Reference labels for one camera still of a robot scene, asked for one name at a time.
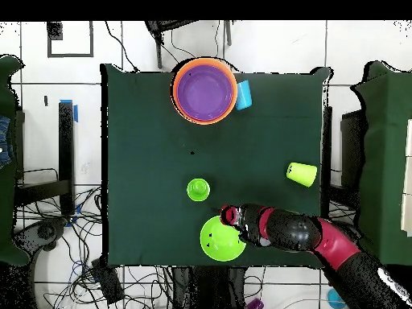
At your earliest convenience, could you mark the green cloth covered table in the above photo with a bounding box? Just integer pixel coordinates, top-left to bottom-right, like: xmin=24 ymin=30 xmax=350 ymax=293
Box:
xmin=348 ymin=60 xmax=412 ymax=266
xmin=0 ymin=54 xmax=31 ymax=268

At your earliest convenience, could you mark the grey pedestal foot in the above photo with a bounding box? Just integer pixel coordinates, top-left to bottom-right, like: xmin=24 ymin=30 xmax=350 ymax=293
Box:
xmin=14 ymin=218 xmax=68 ymax=255

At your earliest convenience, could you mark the white box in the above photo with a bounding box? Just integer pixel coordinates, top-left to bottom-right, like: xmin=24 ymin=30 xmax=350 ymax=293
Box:
xmin=400 ymin=118 xmax=412 ymax=237

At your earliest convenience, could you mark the tangle of cables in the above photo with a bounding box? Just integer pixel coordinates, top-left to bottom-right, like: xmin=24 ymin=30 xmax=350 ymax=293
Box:
xmin=19 ymin=186 xmax=171 ymax=309

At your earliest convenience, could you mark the person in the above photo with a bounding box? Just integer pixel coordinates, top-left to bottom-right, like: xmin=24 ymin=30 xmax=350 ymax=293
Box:
xmin=0 ymin=116 xmax=14 ymax=170

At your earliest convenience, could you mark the black floor cable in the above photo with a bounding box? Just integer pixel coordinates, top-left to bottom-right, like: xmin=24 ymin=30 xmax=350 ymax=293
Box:
xmin=105 ymin=20 xmax=141 ymax=72

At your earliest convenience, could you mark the black camera tripod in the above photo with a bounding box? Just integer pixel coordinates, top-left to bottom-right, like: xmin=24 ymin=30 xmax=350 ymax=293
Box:
xmin=144 ymin=20 xmax=233 ymax=70

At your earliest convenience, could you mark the purple bowl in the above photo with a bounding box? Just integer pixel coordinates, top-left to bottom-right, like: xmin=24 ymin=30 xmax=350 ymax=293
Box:
xmin=176 ymin=64 xmax=235 ymax=122

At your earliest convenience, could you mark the dark green table cloth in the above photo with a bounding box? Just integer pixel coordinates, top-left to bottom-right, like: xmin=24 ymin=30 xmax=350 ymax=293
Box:
xmin=99 ymin=64 xmax=332 ymax=268

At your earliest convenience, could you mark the black power adapter box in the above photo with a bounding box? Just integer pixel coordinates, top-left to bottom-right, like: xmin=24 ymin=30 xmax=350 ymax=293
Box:
xmin=90 ymin=258 xmax=126 ymax=306

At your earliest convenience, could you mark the blue cup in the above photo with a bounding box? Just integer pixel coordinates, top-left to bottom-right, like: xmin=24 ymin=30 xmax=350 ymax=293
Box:
xmin=235 ymin=80 xmax=253 ymax=111
xmin=326 ymin=287 xmax=347 ymax=309

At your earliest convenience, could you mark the green cup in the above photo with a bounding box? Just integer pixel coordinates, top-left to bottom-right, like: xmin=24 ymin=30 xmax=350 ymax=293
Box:
xmin=186 ymin=178 xmax=211 ymax=203

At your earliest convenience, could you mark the yellow-green cup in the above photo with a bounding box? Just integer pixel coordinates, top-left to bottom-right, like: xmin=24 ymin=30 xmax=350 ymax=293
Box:
xmin=286 ymin=162 xmax=319 ymax=188

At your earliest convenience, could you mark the green bowl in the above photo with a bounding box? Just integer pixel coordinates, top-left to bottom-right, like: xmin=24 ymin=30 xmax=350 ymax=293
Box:
xmin=200 ymin=215 xmax=247 ymax=262

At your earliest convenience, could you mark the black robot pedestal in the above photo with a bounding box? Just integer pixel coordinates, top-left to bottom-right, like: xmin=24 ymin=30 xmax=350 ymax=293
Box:
xmin=171 ymin=266 xmax=247 ymax=309

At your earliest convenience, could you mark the orange bowl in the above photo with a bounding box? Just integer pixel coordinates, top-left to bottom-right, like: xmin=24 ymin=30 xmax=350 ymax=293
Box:
xmin=172 ymin=57 xmax=239 ymax=126

